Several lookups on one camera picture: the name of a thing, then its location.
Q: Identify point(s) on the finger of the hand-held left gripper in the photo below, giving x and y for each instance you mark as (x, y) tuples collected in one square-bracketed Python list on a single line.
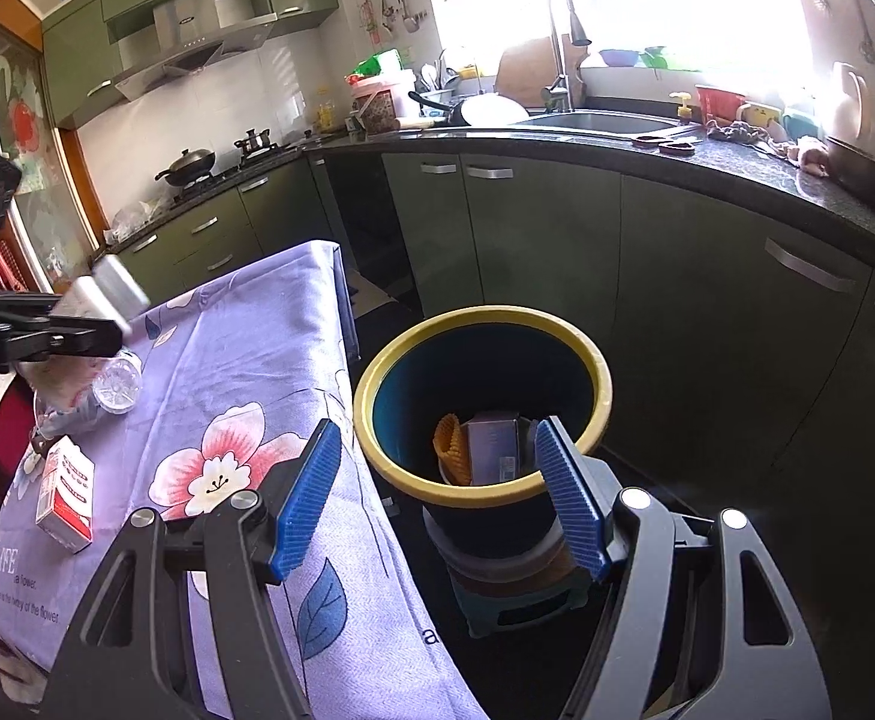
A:
[(70, 341), (2, 307)]

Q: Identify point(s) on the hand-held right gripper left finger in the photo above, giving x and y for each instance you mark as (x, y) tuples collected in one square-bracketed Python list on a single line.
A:
[(306, 502)]

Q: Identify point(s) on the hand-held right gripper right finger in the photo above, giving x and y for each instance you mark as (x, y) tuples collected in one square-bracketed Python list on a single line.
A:
[(568, 495)]

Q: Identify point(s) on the white paper towel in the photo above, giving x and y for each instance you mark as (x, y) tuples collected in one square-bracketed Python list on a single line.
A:
[(51, 373)]

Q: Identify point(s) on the white pill bottle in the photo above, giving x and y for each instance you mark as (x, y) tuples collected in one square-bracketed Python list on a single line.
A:
[(111, 292)]

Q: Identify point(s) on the clear plastic cup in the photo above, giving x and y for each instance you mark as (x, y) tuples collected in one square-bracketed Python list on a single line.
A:
[(59, 420)]

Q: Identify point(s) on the mauve cardboard box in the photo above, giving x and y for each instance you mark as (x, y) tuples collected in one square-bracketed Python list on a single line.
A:
[(493, 450)]

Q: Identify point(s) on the red and white carton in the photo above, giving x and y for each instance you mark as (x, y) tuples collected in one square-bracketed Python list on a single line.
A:
[(66, 491)]

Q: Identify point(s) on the dark bin with yellow rim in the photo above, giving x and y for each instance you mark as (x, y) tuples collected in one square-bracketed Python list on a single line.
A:
[(422, 390)]

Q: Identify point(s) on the red checked apron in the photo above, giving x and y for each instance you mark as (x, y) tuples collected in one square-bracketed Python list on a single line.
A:
[(6, 266)]

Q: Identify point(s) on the red chair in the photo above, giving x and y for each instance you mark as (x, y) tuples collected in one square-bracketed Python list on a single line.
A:
[(6, 420)]

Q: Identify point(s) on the teal plastic stool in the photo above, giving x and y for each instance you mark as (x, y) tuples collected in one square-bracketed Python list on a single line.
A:
[(512, 592)]

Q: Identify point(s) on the clear plastic bag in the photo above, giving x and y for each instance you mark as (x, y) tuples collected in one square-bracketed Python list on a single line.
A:
[(130, 217)]

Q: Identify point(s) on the purple floral tablecloth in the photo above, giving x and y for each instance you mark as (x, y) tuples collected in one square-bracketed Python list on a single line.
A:
[(257, 360)]

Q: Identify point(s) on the green upper cabinets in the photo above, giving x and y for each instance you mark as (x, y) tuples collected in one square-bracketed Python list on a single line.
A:
[(77, 67)]

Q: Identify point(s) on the black wok with lid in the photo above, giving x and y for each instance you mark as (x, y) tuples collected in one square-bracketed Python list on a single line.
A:
[(186, 165)]

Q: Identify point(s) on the gas stove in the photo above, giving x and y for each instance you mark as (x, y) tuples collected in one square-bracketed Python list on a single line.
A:
[(220, 178)]

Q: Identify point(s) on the green base cabinets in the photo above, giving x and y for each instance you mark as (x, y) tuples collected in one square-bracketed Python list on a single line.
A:
[(632, 277)]

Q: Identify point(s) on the steel range hood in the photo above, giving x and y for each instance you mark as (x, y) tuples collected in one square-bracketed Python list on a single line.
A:
[(190, 45)]

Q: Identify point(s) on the yellow oil bottle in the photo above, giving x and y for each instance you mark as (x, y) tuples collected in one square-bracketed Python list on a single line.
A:
[(325, 114)]

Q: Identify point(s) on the scissors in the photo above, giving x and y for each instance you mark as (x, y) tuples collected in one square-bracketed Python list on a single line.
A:
[(662, 141)]

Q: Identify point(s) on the steel sink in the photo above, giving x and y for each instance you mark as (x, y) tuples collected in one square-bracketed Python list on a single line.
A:
[(594, 122)]

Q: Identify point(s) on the wooden rolling pin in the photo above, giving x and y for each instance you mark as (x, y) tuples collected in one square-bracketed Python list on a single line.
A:
[(411, 124)]

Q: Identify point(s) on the white plate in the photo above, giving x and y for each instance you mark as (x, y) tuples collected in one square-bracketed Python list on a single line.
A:
[(493, 109)]

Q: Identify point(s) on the white bucket with red label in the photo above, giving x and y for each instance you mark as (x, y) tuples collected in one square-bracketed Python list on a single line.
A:
[(385, 101)]

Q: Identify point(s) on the yellow soap dispenser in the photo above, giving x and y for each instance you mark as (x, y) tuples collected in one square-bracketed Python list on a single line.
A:
[(681, 106)]

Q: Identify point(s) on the green packet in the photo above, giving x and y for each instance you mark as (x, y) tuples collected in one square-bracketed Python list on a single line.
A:
[(377, 64)]

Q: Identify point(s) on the red cup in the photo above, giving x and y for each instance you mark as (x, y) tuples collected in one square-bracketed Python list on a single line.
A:
[(718, 103)]

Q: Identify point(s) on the wooden cutting board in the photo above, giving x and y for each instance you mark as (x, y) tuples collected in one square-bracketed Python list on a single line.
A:
[(527, 75)]

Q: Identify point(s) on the dark bowl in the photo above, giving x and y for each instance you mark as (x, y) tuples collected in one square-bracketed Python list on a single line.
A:
[(868, 176)]

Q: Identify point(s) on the hanging kitchen utensils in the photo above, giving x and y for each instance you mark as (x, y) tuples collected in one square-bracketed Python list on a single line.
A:
[(392, 11)]

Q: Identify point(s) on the steel faucet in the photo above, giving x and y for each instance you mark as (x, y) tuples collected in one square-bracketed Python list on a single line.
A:
[(561, 37)]

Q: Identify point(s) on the white jug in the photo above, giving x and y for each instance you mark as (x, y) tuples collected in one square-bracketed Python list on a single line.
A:
[(849, 109)]

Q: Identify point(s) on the bright window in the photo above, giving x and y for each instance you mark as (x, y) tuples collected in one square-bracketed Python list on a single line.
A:
[(632, 0)]

